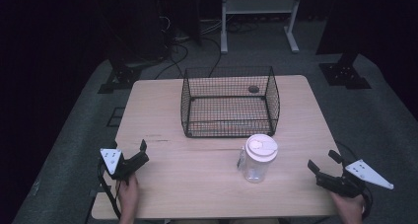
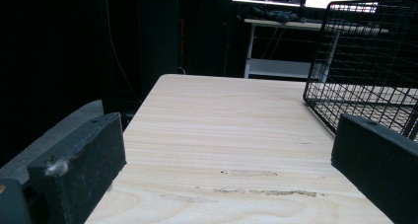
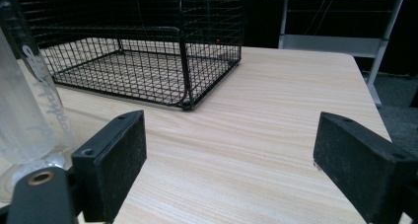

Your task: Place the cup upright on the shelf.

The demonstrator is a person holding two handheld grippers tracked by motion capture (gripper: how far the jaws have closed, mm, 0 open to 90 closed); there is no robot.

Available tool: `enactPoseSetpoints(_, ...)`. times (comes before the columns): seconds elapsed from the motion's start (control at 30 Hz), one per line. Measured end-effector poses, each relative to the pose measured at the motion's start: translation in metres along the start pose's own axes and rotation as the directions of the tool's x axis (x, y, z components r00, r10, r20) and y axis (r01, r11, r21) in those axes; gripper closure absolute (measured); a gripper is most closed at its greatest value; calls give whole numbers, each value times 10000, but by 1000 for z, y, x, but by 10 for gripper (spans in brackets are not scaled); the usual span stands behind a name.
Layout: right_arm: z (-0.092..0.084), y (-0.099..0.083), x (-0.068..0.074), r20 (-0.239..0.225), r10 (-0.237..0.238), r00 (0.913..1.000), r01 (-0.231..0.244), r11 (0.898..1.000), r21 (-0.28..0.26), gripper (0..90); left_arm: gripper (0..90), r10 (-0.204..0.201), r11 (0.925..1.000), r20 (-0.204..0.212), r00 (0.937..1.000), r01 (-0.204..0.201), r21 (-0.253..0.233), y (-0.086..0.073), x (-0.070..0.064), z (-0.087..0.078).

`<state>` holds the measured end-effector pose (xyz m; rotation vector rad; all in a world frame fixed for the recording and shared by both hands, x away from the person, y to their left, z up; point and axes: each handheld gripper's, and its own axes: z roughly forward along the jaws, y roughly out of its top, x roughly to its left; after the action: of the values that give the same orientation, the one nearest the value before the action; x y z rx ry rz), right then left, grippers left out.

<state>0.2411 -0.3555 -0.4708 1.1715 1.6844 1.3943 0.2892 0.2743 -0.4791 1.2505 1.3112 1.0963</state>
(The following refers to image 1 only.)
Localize black stand base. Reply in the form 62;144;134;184
97;64;143;95
318;51;373;91

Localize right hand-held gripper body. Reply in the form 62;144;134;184
315;158;395;199

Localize black rectangular floor frame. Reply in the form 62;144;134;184
105;107;126;128

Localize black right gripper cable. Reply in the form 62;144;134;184
334;140;375;220

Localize black wire mesh basket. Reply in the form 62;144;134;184
179;65;281;139

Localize white metal stand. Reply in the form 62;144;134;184
219;0;305;55

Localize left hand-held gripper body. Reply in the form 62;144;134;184
100;147;137;182

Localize clear plastic jar white lid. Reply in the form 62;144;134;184
237;133;279;185

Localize person's left hand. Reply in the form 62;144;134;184
115;174;141;224

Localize black floor cable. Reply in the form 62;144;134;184
154;38;190;81
199;36;223;78

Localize person's right hand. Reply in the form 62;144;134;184
329;191;367;224

